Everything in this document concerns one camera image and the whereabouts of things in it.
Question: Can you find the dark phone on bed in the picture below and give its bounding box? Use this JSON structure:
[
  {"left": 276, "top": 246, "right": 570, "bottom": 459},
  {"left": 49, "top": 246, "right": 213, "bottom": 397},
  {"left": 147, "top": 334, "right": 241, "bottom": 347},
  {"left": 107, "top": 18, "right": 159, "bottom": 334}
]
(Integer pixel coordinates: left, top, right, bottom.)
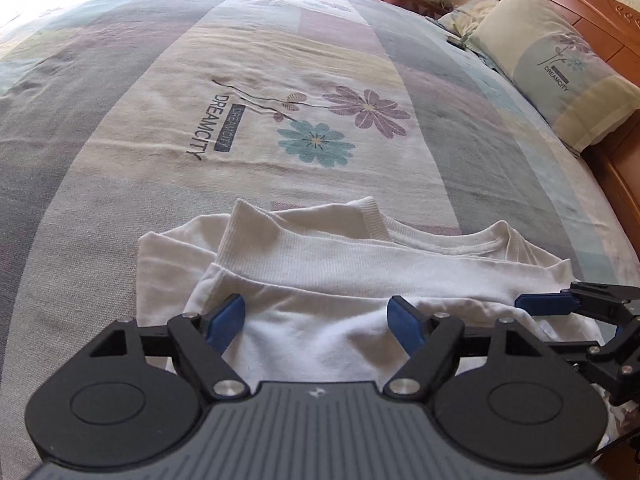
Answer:
[{"left": 447, "top": 36, "right": 465, "bottom": 49}]

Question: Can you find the floral pillow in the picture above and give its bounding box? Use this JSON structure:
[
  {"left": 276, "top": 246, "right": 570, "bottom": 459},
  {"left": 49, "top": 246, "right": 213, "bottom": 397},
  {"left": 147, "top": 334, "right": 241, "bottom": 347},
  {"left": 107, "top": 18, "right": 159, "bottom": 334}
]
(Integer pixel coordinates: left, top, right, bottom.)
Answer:
[
  {"left": 437, "top": 0, "right": 500, "bottom": 53},
  {"left": 469, "top": 0, "right": 639, "bottom": 152}
]

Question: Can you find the patchwork pastel bed sheet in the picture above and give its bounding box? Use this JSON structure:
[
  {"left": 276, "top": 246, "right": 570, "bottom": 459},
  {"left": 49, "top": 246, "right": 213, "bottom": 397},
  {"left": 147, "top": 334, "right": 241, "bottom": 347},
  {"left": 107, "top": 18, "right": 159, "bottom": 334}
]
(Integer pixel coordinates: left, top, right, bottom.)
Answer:
[{"left": 1, "top": 0, "right": 639, "bottom": 479}]

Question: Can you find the wooden headboard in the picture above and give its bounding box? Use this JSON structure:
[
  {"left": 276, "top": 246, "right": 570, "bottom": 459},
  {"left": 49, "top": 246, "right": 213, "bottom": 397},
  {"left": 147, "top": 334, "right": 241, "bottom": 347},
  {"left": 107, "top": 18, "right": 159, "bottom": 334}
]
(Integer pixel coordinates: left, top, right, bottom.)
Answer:
[{"left": 548, "top": 0, "right": 639, "bottom": 249}]

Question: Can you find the near floral pillow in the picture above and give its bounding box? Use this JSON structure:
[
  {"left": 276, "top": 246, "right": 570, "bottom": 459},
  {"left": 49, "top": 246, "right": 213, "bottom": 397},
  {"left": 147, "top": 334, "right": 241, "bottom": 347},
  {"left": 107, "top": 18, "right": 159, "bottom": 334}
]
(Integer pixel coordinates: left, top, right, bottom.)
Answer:
[{"left": 469, "top": 0, "right": 639, "bottom": 152}]

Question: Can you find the wooden bedside table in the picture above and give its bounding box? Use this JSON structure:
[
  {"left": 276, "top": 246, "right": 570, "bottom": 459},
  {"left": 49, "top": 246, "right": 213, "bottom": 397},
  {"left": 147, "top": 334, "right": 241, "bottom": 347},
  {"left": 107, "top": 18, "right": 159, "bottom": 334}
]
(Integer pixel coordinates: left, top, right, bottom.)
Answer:
[{"left": 396, "top": 0, "right": 449, "bottom": 20}]

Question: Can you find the far floral pillow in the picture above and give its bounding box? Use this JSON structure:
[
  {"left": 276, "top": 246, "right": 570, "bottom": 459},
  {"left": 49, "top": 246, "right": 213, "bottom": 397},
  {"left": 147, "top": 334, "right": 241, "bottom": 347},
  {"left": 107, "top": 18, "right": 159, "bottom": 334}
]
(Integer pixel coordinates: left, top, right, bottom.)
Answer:
[{"left": 437, "top": 0, "right": 500, "bottom": 53}]

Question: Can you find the white printed t-shirt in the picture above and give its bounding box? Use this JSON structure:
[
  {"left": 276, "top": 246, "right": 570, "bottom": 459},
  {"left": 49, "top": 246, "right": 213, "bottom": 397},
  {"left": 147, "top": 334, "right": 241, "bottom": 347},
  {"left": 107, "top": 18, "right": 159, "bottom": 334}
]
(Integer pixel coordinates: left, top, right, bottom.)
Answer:
[{"left": 137, "top": 197, "right": 602, "bottom": 386}]

